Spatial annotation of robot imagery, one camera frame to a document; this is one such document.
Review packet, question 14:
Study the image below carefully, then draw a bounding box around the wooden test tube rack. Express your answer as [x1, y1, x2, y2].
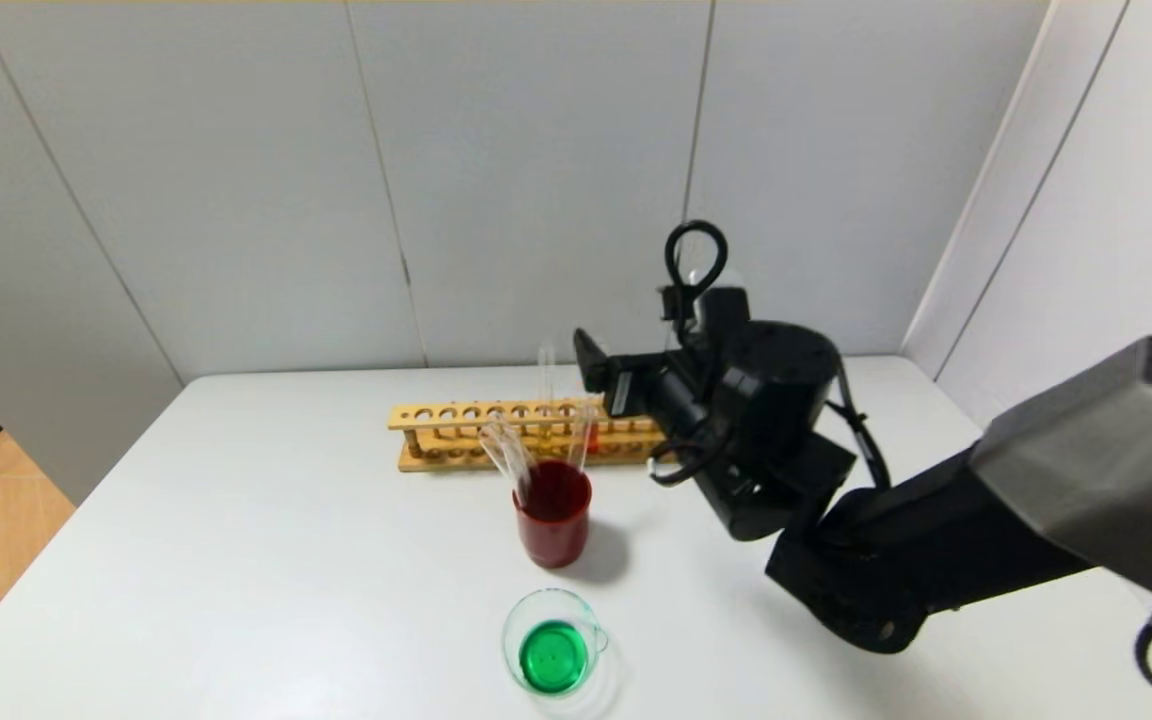
[387, 398, 672, 473]

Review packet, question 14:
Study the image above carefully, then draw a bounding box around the empty clear test tube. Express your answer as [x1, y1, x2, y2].
[496, 415, 539, 496]
[477, 420, 529, 501]

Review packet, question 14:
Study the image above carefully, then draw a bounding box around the red plastic cup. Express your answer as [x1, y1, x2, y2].
[512, 460, 594, 569]

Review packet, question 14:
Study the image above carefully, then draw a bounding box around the test tube with blue pigment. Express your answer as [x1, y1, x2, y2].
[566, 400, 589, 473]

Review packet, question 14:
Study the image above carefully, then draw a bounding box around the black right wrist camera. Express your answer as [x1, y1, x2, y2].
[658, 285, 752, 351]

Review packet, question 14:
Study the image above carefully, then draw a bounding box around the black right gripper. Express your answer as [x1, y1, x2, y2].
[573, 327, 710, 434]

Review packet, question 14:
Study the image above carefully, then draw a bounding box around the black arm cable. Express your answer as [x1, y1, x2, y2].
[831, 355, 892, 491]

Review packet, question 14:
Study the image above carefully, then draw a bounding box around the test tube with pale yellow pigment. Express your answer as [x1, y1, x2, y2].
[537, 343, 556, 451]

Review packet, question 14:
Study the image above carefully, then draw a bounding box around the black looped camera cable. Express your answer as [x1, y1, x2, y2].
[665, 220, 729, 301]

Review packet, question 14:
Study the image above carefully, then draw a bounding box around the clear glass dish with spout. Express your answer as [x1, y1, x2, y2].
[501, 588, 609, 698]

